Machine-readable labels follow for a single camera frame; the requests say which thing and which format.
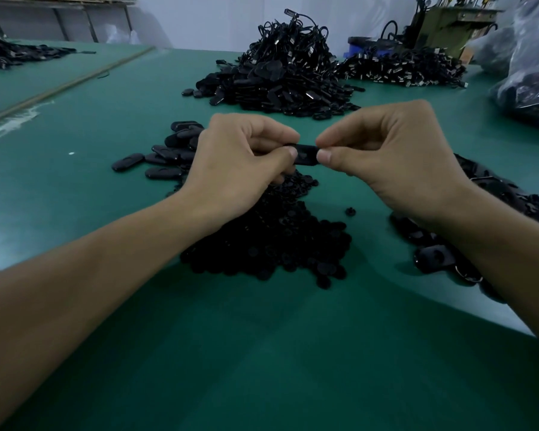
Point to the person's left hand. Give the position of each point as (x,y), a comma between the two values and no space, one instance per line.
(227,161)

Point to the person's right hand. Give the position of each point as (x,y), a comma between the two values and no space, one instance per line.
(404,161)

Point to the person's right thumb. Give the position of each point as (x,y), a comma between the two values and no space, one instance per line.
(343,160)

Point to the person's left thumb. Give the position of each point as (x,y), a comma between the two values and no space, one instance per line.
(271,160)

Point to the black oval plastic shell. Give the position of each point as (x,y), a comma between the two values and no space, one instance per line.
(306,155)

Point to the person's left forearm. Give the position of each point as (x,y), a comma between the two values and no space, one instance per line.
(72,287)

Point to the person's right forearm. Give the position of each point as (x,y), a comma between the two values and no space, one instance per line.
(507,246)

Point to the pile of black round buttons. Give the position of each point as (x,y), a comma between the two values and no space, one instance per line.
(274,237)

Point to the pile of black oval covers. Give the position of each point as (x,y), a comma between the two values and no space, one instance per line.
(166,154)

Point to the blue plastic bin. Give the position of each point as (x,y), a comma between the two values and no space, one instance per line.
(361,47)

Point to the pile of assembled black casings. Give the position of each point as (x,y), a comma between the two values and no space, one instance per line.
(435,258)

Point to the olive green machine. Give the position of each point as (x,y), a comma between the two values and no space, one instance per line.
(453,26)

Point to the white plastic bag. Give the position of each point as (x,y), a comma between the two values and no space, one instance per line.
(122,35)

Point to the clear plastic bag of parts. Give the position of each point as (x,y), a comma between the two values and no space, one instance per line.
(530,62)

